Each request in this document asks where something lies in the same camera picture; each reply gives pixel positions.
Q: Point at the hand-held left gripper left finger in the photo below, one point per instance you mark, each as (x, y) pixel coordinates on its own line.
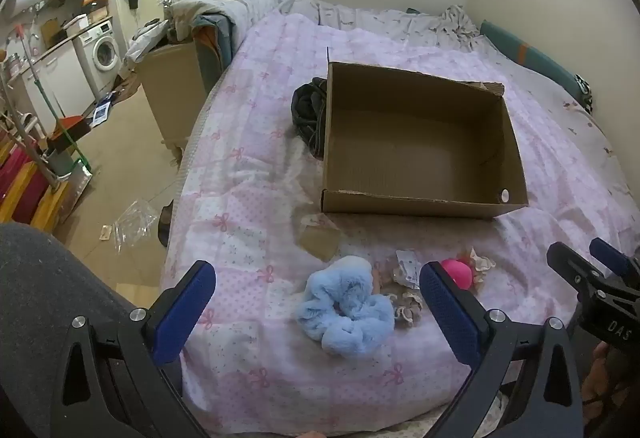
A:
(185, 313)

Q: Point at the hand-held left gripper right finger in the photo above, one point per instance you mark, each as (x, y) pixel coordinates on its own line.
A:
(447, 313)

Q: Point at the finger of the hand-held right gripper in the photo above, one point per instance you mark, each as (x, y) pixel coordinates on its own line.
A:
(567, 260)
(607, 255)

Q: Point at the pink plush toy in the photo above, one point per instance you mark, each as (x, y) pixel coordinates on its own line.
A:
(456, 274)

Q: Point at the beige frilly scrunchie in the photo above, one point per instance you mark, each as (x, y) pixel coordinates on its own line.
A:
(481, 263)

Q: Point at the blue fluffy scrunchie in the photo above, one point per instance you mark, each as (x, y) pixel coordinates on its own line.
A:
(345, 308)

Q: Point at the brown cardboard tube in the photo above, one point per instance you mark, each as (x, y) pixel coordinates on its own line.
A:
(321, 242)

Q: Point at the brown cardboard box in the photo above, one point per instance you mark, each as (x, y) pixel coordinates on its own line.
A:
(425, 138)

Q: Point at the person's right hand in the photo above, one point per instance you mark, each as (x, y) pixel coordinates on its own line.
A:
(597, 375)

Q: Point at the beige crochet scrunchie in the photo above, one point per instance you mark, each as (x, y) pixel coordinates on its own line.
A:
(406, 310)

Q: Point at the crumpled white wrapper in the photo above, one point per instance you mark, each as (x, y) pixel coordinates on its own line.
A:
(407, 268)

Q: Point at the dark shoe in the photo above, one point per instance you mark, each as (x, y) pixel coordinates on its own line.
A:
(165, 223)

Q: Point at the clear plastic bag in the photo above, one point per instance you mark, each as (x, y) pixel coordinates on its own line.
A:
(135, 223)

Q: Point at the small black patterned item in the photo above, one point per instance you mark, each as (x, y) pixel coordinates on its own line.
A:
(583, 91)

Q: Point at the pink bow-print blanket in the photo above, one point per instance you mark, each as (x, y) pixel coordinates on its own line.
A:
(260, 158)

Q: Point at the grey bucket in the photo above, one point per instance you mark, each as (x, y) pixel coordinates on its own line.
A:
(61, 158)

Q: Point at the red and yellow rack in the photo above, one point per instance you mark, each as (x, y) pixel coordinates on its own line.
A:
(22, 188)

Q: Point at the teal bed board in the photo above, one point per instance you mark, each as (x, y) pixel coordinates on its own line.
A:
(530, 56)

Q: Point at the wooden bedside cabinet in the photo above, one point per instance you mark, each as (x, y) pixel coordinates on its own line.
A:
(172, 88)

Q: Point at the dark cloth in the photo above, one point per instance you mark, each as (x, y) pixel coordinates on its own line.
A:
(307, 113)

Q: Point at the white kitchen counter cabinet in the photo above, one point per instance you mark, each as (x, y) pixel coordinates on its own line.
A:
(60, 78)

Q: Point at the white washing machine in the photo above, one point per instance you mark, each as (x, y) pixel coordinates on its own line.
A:
(102, 51)

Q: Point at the white patterned bedsheet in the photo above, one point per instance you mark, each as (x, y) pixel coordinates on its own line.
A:
(380, 18)

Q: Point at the white folded quilt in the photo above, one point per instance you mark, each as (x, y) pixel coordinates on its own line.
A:
(225, 3)

